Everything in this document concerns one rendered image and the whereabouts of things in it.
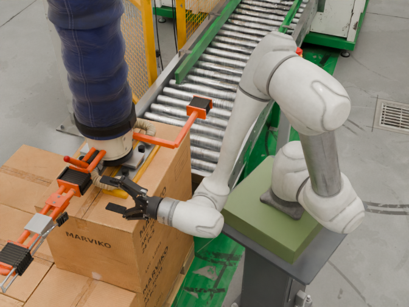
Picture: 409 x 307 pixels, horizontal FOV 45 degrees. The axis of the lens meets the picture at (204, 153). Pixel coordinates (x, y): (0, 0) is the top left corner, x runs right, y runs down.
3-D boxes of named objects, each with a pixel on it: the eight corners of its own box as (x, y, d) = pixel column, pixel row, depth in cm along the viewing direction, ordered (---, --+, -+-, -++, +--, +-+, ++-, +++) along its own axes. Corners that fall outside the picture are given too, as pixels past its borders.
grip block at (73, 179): (70, 175, 179) (67, 163, 175) (94, 181, 176) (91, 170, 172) (58, 190, 173) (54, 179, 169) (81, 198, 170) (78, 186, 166)
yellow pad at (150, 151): (142, 137, 209) (140, 128, 206) (163, 143, 206) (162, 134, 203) (102, 193, 186) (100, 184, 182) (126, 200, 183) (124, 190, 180)
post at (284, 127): (272, 187, 317) (289, 52, 249) (282, 189, 315) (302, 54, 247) (269, 194, 312) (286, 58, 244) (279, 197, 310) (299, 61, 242)
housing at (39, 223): (38, 220, 163) (35, 211, 160) (56, 226, 161) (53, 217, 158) (25, 236, 158) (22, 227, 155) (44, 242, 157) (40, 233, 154)
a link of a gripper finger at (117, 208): (126, 207, 172) (126, 208, 172) (109, 201, 174) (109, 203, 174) (122, 213, 170) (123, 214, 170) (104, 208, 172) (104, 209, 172)
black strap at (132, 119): (94, 94, 194) (92, 86, 191) (147, 107, 188) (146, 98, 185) (63, 129, 178) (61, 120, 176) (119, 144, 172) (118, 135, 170)
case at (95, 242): (118, 173, 250) (107, 111, 223) (192, 190, 240) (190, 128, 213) (56, 267, 208) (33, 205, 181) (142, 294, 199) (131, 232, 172)
